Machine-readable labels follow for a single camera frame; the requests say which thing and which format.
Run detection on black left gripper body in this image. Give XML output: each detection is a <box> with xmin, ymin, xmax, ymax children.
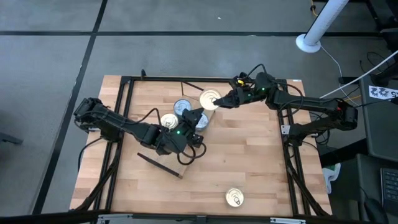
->
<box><xmin>155</xmin><ymin>123</ymin><xmax>195</xmax><ymax>156</ymax></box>

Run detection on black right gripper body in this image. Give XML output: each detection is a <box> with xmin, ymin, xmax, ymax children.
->
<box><xmin>233</xmin><ymin>81</ymin><xmax>261</xmax><ymax>106</ymax></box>

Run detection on green can silver lid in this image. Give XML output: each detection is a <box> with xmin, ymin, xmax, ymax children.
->
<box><xmin>194</xmin><ymin>112</ymin><xmax>210</xmax><ymax>132</ymax></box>

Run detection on teal tuna can silver lid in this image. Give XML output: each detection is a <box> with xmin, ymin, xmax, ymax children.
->
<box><xmin>173</xmin><ymin>98</ymin><xmax>193</xmax><ymax>118</ymax></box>

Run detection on blue pink can gold lid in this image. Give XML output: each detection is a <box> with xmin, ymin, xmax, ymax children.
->
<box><xmin>198</xmin><ymin>89</ymin><xmax>222</xmax><ymax>111</ymax></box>
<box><xmin>160</xmin><ymin>113</ymin><xmax>180</xmax><ymax>131</ymax></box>
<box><xmin>224</xmin><ymin>187</ymin><xmax>245</xmax><ymax>208</ymax></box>

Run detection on wooden shelf black metal legs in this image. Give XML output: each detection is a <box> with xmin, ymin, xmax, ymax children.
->
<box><xmin>137</xmin><ymin>81</ymin><xmax>220</xmax><ymax>180</ymax></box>

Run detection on white pole round base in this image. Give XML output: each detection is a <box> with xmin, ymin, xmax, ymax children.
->
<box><xmin>295</xmin><ymin>0</ymin><xmax>349</xmax><ymax>54</ymax></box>

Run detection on black power strip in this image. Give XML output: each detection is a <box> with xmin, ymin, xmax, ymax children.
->
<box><xmin>338</xmin><ymin>76</ymin><xmax>360</xmax><ymax>85</ymax></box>

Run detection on white bag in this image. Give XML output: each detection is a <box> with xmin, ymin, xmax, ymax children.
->
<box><xmin>322</xmin><ymin>163</ymin><xmax>342</xmax><ymax>194</ymax></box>

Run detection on white marker tag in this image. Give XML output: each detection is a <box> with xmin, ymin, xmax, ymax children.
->
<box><xmin>368</xmin><ymin>84</ymin><xmax>398</xmax><ymax>101</ymax></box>

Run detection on dark grey desk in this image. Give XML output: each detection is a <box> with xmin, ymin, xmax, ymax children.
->
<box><xmin>359</xmin><ymin>73</ymin><xmax>398</xmax><ymax>162</ymax></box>

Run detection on black desk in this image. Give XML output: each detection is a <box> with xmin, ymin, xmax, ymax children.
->
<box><xmin>320</xmin><ymin>138</ymin><xmax>398</xmax><ymax>224</ymax></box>

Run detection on black furniture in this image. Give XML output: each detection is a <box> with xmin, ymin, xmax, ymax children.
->
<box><xmin>365</xmin><ymin>0</ymin><xmax>398</xmax><ymax>54</ymax></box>

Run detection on grey chair leg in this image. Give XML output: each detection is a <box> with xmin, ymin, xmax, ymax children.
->
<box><xmin>0</xmin><ymin>131</ymin><xmax>24</xmax><ymax>146</ymax></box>

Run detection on black keyboard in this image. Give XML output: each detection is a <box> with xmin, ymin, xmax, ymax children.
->
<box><xmin>381</xmin><ymin>167</ymin><xmax>398</xmax><ymax>208</ymax></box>

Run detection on black computer mouse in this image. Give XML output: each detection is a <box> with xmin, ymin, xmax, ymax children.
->
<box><xmin>363</xmin><ymin>195</ymin><xmax>389</xmax><ymax>224</ymax></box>

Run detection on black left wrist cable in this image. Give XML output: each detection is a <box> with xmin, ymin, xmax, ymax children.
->
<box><xmin>176</xmin><ymin>141</ymin><xmax>208</xmax><ymax>166</ymax></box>

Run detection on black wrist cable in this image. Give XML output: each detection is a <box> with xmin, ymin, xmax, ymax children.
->
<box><xmin>176</xmin><ymin>141</ymin><xmax>208</xmax><ymax>166</ymax></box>
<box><xmin>244</xmin><ymin>63</ymin><xmax>269</xmax><ymax>78</ymax></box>

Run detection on black aluminium table frame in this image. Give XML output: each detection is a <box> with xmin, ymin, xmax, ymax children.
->
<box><xmin>70</xmin><ymin>68</ymin><xmax>332</xmax><ymax>218</ymax></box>

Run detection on thin white cable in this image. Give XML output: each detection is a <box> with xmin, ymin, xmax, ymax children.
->
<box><xmin>320</xmin><ymin>45</ymin><xmax>348</xmax><ymax>96</ymax></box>

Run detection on black arm base cable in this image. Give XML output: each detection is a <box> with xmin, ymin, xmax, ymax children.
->
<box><xmin>77</xmin><ymin>135</ymin><xmax>105</xmax><ymax>174</ymax></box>

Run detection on thick white cable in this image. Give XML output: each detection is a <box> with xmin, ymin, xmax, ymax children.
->
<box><xmin>320</xmin><ymin>49</ymin><xmax>398</xmax><ymax>99</ymax></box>

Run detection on black rail silver brackets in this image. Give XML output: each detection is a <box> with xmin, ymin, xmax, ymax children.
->
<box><xmin>0</xmin><ymin>210</ymin><xmax>398</xmax><ymax>224</ymax></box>

